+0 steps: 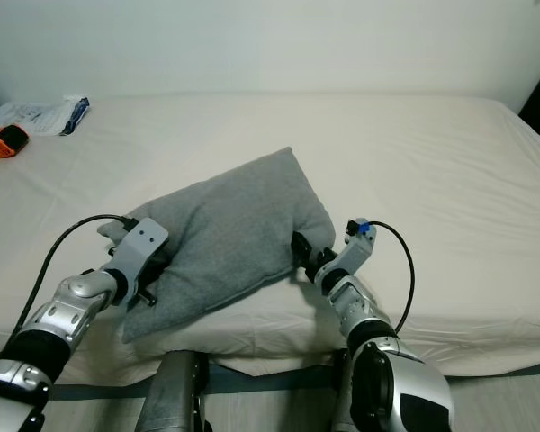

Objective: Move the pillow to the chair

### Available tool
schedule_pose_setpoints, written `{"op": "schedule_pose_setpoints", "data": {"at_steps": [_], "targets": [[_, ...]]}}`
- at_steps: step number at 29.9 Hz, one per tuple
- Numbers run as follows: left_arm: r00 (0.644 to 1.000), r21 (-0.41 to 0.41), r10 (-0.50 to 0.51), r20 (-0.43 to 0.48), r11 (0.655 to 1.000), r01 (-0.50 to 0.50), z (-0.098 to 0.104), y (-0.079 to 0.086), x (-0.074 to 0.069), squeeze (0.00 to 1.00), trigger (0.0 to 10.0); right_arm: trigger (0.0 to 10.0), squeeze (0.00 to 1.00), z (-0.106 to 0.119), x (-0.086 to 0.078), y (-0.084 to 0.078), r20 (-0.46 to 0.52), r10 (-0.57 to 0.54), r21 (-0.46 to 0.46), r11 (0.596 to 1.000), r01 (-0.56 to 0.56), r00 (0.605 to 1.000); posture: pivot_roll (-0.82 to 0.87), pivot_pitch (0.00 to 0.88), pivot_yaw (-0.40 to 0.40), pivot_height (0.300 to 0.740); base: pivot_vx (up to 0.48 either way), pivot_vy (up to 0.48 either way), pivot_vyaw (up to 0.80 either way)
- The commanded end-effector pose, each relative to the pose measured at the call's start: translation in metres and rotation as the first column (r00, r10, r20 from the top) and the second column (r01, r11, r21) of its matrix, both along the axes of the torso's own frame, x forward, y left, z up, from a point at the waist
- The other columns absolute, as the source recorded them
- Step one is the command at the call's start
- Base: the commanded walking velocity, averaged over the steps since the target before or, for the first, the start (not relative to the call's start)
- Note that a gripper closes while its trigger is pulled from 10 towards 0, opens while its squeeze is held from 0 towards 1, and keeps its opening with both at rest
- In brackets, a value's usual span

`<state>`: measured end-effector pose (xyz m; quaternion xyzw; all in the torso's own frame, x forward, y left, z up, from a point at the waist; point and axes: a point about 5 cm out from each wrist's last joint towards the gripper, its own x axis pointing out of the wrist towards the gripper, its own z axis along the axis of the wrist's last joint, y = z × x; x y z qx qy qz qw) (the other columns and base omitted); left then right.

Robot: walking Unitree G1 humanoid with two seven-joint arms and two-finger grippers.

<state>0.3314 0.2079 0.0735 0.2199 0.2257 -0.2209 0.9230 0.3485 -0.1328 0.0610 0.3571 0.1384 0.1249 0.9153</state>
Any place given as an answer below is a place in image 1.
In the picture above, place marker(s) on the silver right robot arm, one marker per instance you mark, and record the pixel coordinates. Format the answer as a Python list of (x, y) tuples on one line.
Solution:
[(360, 315)]

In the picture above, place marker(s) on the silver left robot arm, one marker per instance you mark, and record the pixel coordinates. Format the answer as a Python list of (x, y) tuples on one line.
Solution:
[(72, 301)]

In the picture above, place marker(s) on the orange black small device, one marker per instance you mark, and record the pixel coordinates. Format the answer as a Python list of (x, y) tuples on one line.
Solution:
[(5, 142)]

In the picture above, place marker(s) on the grey right robot leg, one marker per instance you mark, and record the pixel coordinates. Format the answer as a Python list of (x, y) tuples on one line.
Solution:
[(342, 396)]

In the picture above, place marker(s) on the white sheeted mattress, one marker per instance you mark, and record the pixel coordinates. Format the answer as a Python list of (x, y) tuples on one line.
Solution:
[(414, 162)]

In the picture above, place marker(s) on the grey robot leg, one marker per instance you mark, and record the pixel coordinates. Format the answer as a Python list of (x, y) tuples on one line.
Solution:
[(175, 396), (342, 396)]

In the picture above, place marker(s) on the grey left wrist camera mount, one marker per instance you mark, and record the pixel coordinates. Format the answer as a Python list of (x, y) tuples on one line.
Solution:
[(139, 247)]

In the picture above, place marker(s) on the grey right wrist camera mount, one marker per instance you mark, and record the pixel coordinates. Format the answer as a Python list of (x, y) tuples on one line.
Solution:
[(351, 252)]

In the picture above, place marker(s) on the grey left robot leg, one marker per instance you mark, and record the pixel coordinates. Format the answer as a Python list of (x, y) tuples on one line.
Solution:
[(175, 396)]

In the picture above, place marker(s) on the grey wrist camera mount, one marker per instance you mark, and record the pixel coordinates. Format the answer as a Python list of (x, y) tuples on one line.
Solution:
[(351, 252), (139, 247)]

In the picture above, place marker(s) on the grey fabric pillow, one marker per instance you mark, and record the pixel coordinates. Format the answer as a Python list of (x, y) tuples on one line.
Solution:
[(225, 234)]

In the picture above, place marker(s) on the white blue plastic bag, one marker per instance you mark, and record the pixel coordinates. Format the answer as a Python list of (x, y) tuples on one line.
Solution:
[(40, 115)]

